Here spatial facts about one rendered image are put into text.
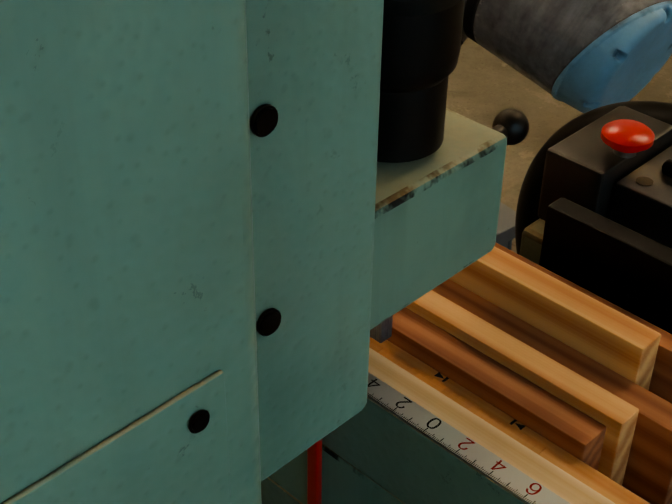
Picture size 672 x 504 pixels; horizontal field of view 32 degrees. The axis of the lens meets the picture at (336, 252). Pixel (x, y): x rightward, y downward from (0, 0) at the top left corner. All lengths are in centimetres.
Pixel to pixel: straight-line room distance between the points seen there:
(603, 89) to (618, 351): 66
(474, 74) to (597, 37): 180
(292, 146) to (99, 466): 13
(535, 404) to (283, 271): 22
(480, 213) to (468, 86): 237
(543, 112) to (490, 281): 223
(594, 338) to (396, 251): 13
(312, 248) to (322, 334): 4
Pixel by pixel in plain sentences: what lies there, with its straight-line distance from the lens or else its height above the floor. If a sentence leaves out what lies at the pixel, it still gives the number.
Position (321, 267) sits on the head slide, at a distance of 44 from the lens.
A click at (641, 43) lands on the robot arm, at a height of 84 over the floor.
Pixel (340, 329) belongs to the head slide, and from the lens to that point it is 47.
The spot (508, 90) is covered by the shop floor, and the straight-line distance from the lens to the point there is 295.
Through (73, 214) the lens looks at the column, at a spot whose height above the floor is 120.
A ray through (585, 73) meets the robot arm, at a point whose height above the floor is 81.
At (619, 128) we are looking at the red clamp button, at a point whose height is 103.
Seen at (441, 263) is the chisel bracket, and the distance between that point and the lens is 58.
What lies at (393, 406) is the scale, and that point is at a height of 96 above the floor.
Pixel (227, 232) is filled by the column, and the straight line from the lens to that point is 33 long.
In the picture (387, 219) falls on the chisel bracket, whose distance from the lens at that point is 52.
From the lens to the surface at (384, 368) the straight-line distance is 61.
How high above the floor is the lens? 135
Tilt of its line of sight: 36 degrees down
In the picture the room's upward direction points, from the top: 1 degrees clockwise
